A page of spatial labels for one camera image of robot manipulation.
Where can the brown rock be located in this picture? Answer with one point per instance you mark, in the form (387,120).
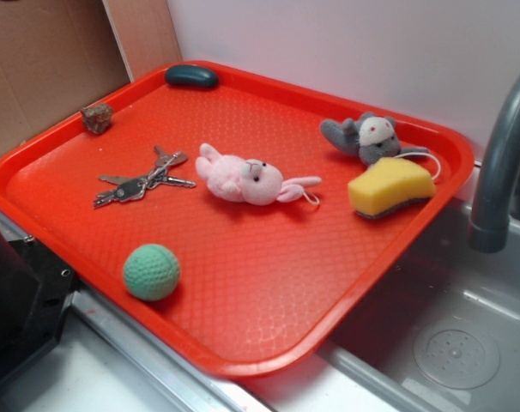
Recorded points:
(97,118)

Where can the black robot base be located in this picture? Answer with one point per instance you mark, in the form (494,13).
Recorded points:
(35,289)

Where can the red plastic tray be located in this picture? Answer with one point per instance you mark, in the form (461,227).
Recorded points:
(260,286)

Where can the pink plush bunny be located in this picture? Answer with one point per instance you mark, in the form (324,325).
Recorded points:
(252,181)

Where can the green textured ball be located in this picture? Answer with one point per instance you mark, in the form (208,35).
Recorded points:
(151,272)

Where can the bunch of metal keys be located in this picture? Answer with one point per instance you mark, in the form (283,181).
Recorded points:
(133,189)

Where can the grey plush mouse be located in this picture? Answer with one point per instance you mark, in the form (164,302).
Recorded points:
(371,138)

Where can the yellow sponge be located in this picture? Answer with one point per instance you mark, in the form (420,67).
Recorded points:
(388,185)

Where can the dark teal oval soap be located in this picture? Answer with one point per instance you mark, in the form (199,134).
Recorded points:
(191,75)

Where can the grey sink basin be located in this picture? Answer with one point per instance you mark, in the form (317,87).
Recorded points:
(367,363)

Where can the grey faucet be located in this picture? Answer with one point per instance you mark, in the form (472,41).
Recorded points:
(497,194)

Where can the sink drain cover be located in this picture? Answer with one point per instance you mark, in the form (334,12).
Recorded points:
(455,354)

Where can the brown cardboard panel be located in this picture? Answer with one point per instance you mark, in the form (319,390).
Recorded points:
(58,56)

